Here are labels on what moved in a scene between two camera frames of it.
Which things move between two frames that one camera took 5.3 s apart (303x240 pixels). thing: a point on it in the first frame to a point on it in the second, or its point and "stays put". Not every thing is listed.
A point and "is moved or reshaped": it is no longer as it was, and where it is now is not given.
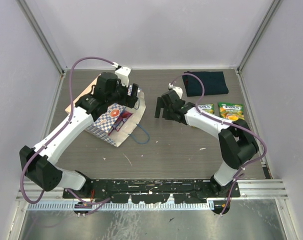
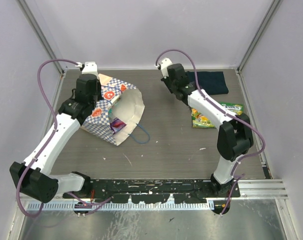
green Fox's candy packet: (231, 111) stays put
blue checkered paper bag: (101, 126) is moved or reshaped
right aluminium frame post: (263, 27) stays put
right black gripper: (165, 115) to (165, 82)
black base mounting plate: (191, 191) stays put
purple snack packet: (123, 117) is moved or reshaped
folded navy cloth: (214, 83) stays put
